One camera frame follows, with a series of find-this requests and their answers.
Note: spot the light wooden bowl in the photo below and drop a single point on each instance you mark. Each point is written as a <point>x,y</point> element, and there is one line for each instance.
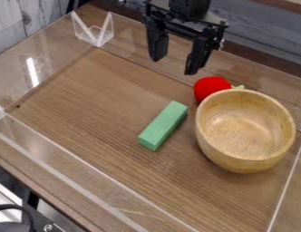
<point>245,130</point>

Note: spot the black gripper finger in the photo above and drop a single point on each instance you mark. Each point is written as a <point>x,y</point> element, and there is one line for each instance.
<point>157,39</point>
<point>201,51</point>

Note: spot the clear acrylic tray wall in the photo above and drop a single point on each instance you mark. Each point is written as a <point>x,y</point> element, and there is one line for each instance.
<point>77,101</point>

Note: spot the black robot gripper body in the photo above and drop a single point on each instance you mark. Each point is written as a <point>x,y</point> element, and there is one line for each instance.
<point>186,17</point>

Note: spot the clear acrylic corner bracket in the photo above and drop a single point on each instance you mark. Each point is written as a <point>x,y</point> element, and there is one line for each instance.
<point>93,35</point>

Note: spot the green rectangular block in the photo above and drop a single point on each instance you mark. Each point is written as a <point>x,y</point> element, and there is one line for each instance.
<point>164,124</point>

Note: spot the black metal table bracket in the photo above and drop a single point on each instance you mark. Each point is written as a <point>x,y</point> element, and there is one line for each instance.
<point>42,223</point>

